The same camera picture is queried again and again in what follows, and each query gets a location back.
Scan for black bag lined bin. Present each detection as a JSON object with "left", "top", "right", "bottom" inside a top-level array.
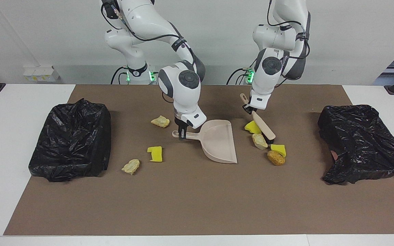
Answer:
[
  {"left": 28, "top": 98, "right": 112, "bottom": 182},
  {"left": 317, "top": 104, "right": 394, "bottom": 185}
]

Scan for beige hand brush black bristles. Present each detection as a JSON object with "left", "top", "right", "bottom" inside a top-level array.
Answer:
[{"left": 240, "top": 93, "right": 276, "bottom": 143}]

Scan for yellow sponge wedge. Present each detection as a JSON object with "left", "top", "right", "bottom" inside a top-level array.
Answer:
[{"left": 270, "top": 144, "right": 287, "bottom": 158}]

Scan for black base cable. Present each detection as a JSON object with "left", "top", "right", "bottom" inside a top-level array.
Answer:
[
  {"left": 111, "top": 67, "right": 128, "bottom": 85},
  {"left": 226, "top": 68, "right": 252, "bottom": 85}
]

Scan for brown table mat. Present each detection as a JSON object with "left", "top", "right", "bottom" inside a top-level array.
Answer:
[{"left": 3, "top": 84, "right": 394, "bottom": 236}]

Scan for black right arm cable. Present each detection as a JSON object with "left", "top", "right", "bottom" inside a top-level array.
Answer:
[{"left": 101, "top": 0, "right": 197, "bottom": 65}]

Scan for chunky yellow sponge piece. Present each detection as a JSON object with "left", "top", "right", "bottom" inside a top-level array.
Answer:
[{"left": 245, "top": 120, "right": 262, "bottom": 135}]

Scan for white beige foam chunk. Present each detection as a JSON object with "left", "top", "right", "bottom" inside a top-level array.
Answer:
[{"left": 251, "top": 133, "right": 268, "bottom": 150}]

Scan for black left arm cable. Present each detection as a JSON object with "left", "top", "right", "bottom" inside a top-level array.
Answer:
[{"left": 267, "top": 0, "right": 310, "bottom": 60}]

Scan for brown bread roll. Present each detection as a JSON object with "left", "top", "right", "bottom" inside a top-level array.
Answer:
[{"left": 267, "top": 150, "right": 286, "bottom": 166}]

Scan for notched yellow sponge block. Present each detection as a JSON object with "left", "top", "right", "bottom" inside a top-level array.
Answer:
[{"left": 147, "top": 146, "right": 163, "bottom": 163}]

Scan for white wall socket box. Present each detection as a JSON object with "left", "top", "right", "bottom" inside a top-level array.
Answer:
[{"left": 23, "top": 66, "right": 61, "bottom": 83}]

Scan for beige plastic dustpan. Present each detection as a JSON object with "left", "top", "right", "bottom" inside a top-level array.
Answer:
[{"left": 172, "top": 120, "right": 238, "bottom": 164}]

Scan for beige paper ball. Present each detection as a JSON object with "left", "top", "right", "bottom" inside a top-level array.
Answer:
[
  {"left": 121, "top": 159, "right": 140, "bottom": 175},
  {"left": 150, "top": 115, "right": 170, "bottom": 128}
]

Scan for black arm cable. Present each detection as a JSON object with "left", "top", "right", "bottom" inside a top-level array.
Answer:
[
  {"left": 101, "top": 0, "right": 197, "bottom": 65},
  {"left": 267, "top": 0, "right": 310, "bottom": 60}
]

